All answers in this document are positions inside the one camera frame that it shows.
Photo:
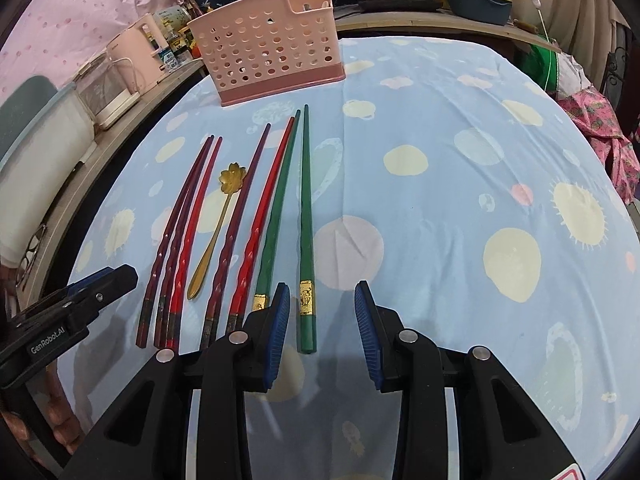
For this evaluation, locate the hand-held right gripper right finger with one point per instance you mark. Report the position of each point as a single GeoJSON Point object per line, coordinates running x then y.
{"type": "Point", "coordinates": [367, 335]}

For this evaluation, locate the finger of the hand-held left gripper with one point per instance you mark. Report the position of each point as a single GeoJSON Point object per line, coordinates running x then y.
{"type": "Point", "coordinates": [92, 281]}
{"type": "Point", "coordinates": [112, 285]}

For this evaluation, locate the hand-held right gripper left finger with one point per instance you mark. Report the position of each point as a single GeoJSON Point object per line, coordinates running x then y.
{"type": "Point", "coordinates": [277, 335]}

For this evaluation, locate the green chopstick gold band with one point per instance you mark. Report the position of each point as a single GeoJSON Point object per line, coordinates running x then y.
{"type": "Point", "coordinates": [306, 260]}
{"type": "Point", "coordinates": [265, 270]}

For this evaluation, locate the gold flower spoon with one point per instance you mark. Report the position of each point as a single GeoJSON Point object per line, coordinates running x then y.
{"type": "Point", "coordinates": [196, 285]}

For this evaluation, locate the pink perforated utensil basket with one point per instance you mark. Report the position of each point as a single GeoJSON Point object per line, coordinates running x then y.
{"type": "Point", "coordinates": [260, 50]}

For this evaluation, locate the person's left hand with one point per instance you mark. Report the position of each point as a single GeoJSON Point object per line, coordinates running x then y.
{"type": "Point", "coordinates": [62, 425]}

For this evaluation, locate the eyeglasses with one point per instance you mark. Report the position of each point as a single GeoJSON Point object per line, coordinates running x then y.
{"type": "Point", "coordinates": [31, 255]}

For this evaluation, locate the white plastic storage box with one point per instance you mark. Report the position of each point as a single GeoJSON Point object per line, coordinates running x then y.
{"type": "Point", "coordinates": [65, 130]}

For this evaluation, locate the white blender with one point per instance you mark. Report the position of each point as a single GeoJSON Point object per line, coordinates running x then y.
{"type": "Point", "coordinates": [107, 95]}

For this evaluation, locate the grey blue plastic lid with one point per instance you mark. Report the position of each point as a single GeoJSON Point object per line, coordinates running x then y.
{"type": "Point", "coordinates": [25, 105]}

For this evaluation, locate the pink electric kettle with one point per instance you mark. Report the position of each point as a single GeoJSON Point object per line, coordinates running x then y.
{"type": "Point", "coordinates": [137, 55]}

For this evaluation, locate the clear bottle with label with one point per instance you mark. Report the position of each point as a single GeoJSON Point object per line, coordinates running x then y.
{"type": "Point", "coordinates": [170, 55]}

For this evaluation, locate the pink dotted curtain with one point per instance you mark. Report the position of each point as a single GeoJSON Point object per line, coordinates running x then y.
{"type": "Point", "coordinates": [75, 10]}

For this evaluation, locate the pink pineapple print cloth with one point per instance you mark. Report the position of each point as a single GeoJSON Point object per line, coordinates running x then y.
{"type": "Point", "coordinates": [595, 115]}

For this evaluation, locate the green cloth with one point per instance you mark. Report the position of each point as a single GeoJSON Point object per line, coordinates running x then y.
{"type": "Point", "coordinates": [542, 60]}

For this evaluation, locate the black induction cooktop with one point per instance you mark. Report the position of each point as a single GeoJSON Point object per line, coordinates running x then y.
{"type": "Point", "coordinates": [400, 5]}

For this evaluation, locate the black iron railing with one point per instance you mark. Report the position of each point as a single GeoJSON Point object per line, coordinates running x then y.
{"type": "Point", "coordinates": [617, 55]}

